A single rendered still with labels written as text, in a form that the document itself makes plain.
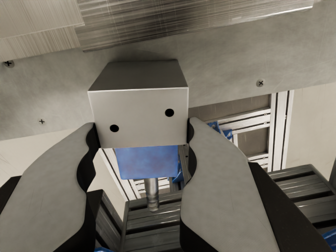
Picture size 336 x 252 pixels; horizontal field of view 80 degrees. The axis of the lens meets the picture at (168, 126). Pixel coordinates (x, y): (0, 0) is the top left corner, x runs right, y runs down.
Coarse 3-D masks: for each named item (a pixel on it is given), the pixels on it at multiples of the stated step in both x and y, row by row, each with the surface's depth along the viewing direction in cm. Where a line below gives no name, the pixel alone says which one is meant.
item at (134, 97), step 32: (128, 64) 14; (160, 64) 13; (96, 96) 10; (128, 96) 10; (160, 96) 10; (96, 128) 11; (128, 128) 11; (160, 128) 11; (128, 160) 14; (160, 160) 14
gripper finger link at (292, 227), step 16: (256, 176) 7; (272, 192) 7; (272, 208) 6; (288, 208) 6; (272, 224) 6; (288, 224) 6; (304, 224) 6; (288, 240) 5; (304, 240) 5; (320, 240) 5
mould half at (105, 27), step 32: (96, 0) 5; (128, 0) 5; (160, 0) 5; (192, 0) 5; (224, 0) 5; (256, 0) 5; (288, 0) 5; (96, 32) 5; (128, 32) 5; (160, 32) 5
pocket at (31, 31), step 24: (0, 0) 7; (24, 0) 7; (48, 0) 7; (72, 0) 7; (0, 24) 7; (24, 24) 7; (48, 24) 7; (72, 24) 7; (0, 48) 7; (24, 48) 7; (48, 48) 7
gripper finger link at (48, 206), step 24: (72, 144) 9; (96, 144) 11; (48, 168) 8; (72, 168) 8; (24, 192) 7; (48, 192) 7; (72, 192) 7; (0, 216) 6; (24, 216) 6; (48, 216) 6; (72, 216) 6; (0, 240) 6; (24, 240) 6; (48, 240) 6; (72, 240) 6
